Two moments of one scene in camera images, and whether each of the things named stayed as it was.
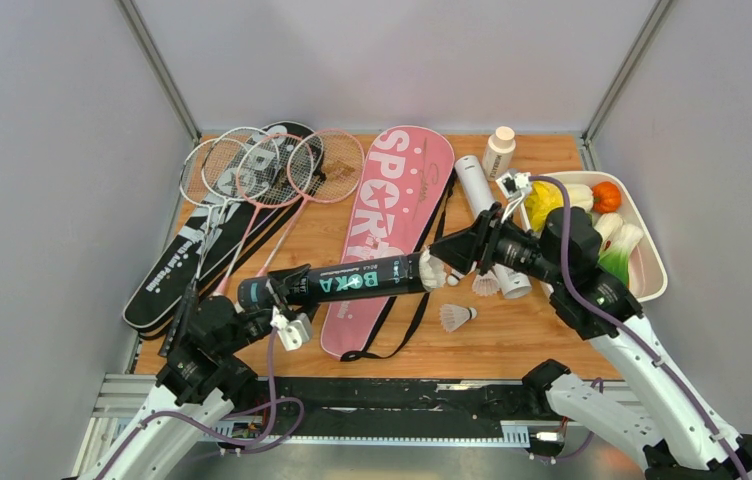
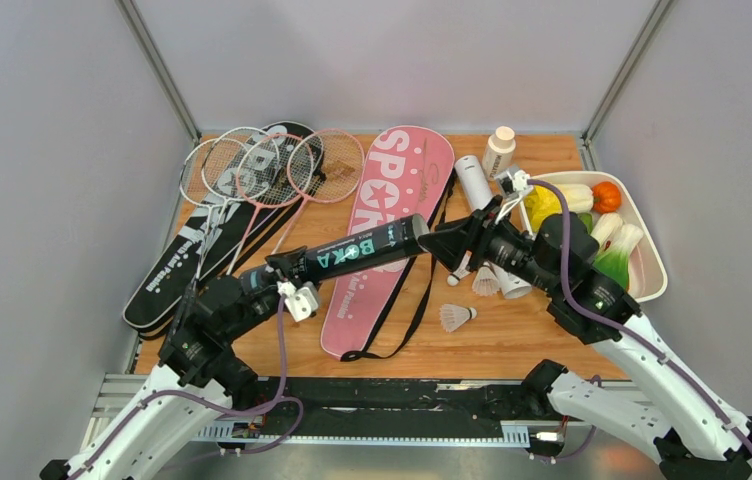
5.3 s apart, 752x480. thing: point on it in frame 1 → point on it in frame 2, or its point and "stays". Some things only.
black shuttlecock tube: (337, 283) → (385, 244)
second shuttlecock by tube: (486, 284) stays
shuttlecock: (454, 277) stays
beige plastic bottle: (498, 153) stays
